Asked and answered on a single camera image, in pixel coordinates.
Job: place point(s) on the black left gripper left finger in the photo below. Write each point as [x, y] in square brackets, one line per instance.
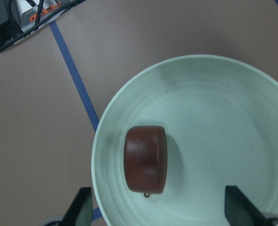
[80, 212]

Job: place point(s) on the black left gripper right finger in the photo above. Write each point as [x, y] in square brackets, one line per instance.
[239, 210]

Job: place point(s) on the brown bun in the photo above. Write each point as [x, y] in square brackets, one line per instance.
[145, 159]

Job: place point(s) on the light green plate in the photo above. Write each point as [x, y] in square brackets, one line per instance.
[221, 120]

